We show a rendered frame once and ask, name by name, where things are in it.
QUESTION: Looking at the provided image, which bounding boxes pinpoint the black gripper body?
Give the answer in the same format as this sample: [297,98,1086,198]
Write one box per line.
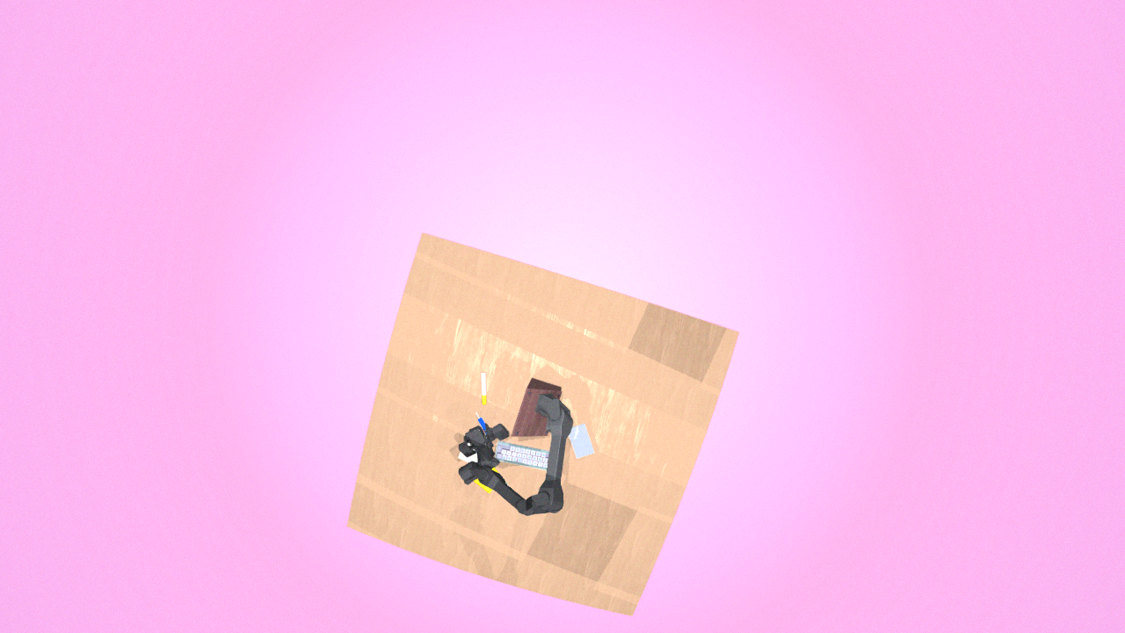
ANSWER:
[459,424,510,458]

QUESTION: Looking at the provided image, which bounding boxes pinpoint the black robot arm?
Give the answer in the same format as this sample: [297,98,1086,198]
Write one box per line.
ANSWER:
[459,394,574,516]

